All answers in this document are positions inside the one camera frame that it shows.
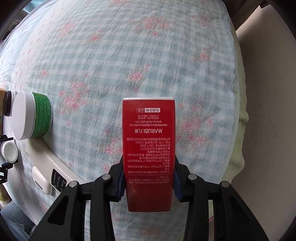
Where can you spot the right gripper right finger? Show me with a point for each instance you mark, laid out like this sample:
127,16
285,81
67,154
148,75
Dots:
233,219

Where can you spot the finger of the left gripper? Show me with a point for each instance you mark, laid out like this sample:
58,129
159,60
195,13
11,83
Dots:
4,172
4,138

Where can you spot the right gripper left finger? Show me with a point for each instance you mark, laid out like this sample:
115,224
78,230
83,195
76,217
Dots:
65,219

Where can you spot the white remote control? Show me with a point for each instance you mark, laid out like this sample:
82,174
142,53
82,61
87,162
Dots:
49,165

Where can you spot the red Marubi box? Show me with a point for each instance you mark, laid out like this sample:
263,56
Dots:
149,141

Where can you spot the white earbuds case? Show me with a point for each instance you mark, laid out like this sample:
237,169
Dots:
41,181

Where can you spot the small white cap jar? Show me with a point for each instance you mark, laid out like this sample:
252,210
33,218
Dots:
9,151

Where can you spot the black lid white jar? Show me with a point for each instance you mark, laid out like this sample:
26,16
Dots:
8,102

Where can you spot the blue checkered floral bedsheet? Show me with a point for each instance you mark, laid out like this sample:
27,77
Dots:
87,56

